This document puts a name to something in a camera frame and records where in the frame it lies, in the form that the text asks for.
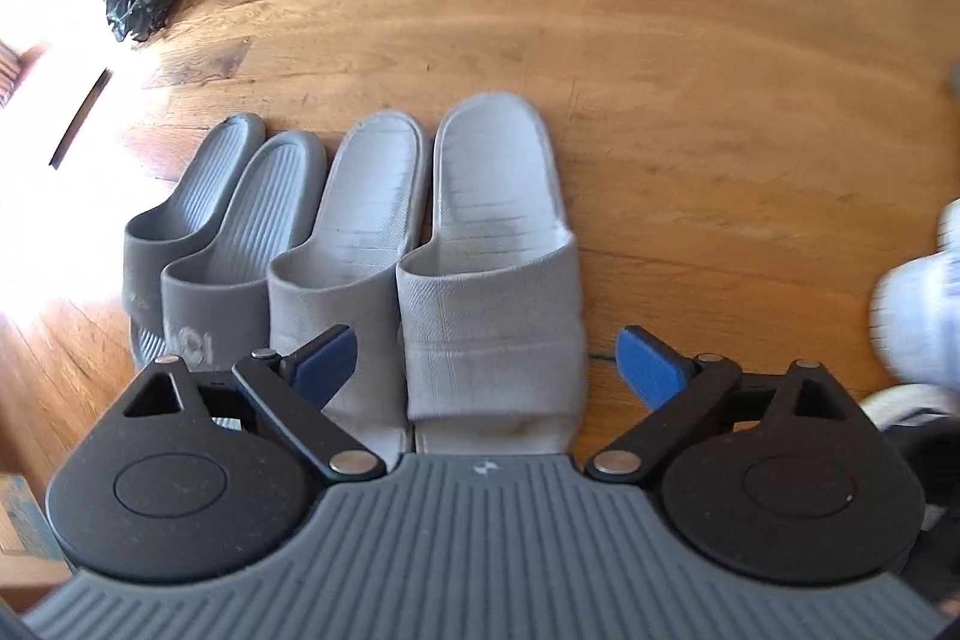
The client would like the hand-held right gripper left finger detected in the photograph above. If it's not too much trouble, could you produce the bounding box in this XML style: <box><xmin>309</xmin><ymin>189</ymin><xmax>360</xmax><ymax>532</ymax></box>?
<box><xmin>121</xmin><ymin>323</ymin><xmax>380</xmax><ymax>483</ymax></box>

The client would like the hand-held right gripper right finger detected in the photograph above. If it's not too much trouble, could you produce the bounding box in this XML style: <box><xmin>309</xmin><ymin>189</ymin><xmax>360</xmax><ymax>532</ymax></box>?
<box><xmin>585</xmin><ymin>325</ymin><xmax>860</xmax><ymax>483</ymax></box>

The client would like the light grey slide sandal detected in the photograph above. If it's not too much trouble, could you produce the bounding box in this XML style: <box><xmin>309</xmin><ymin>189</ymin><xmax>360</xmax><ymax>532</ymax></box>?
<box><xmin>266</xmin><ymin>110</ymin><xmax>431</xmax><ymax>455</ymax></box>
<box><xmin>395</xmin><ymin>90</ymin><xmax>589</xmax><ymax>455</ymax></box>

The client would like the dark grey slide sandal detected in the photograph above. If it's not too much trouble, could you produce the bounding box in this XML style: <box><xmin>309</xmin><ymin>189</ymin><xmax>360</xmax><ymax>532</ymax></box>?
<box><xmin>160</xmin><ymin>130</ymin><xmax>329</xmax><ymax>380</ymax></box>
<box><xmin>123</xmin><ymin>113</ymin><xmax>268</xmax><ymax>372</ymax></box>

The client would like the black sneaker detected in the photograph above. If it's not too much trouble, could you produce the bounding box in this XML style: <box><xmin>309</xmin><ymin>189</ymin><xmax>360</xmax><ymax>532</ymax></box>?
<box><xmin>887</xmin><ymin>407</ymin><xmax>960</xmax><ymax>521</ymax></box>

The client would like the brown cardboard box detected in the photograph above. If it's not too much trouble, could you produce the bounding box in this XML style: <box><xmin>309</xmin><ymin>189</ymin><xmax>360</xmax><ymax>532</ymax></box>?
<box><xmin>0</xmin><ymin>471</ymin><xmax>73</xmax><ymax>612</ymax></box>

